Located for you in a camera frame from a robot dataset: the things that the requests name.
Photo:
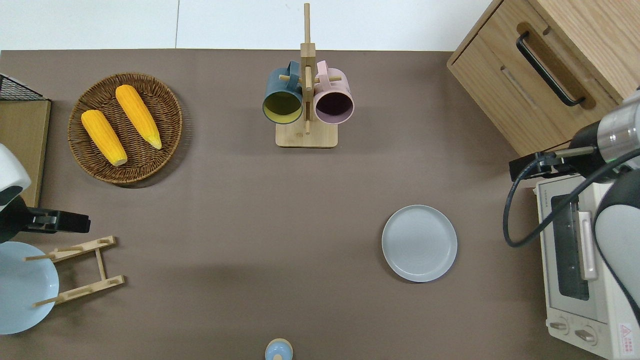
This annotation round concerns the brown table mat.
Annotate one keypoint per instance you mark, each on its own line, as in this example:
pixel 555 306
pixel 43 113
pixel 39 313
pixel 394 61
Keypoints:
pixel 250 225

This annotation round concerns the brown wicker basket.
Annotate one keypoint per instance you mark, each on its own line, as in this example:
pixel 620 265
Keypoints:
pixel 165 115

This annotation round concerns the yellow corn cob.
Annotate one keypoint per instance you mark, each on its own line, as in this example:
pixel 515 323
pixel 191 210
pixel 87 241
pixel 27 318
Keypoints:
pixel 103 136
pixel 139 116

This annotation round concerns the wooden mug tree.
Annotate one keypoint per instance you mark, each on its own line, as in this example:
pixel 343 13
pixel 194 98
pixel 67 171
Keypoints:
pixel 306 137

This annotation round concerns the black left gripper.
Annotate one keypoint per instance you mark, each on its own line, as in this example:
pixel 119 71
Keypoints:
pixel 15 220

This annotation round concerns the small blue bell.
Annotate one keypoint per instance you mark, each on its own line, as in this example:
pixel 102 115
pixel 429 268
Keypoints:
pixel 278 350

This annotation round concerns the dark blue mug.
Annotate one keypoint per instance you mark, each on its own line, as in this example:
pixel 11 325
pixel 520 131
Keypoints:
pixel 277 85

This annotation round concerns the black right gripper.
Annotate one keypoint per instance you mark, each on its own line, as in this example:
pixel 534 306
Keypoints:
pixel 590 162

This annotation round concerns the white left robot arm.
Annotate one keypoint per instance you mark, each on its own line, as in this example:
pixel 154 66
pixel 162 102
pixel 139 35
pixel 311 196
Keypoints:
pixel 10 175

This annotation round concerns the wooden plate rack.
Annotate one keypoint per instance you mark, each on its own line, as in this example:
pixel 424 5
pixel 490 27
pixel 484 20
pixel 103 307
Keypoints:
pixel 100 262

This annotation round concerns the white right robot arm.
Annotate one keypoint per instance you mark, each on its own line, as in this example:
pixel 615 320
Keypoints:
pixel 617 235

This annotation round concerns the pink mug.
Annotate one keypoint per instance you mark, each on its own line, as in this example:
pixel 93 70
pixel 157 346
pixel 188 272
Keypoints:
pixel 336 87

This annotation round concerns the white toaster oven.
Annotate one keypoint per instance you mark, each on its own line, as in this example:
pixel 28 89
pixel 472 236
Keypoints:
pixel 612 310

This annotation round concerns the light blue plate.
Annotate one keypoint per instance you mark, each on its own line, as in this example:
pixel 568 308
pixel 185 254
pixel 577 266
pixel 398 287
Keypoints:
pixel 22 290

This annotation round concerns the wooden drawer cabinet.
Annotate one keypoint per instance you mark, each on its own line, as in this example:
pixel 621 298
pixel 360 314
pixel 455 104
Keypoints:
pixel 500 90

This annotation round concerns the gray plate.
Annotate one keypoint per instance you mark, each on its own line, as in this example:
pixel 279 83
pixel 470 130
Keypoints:
pixel 419 243

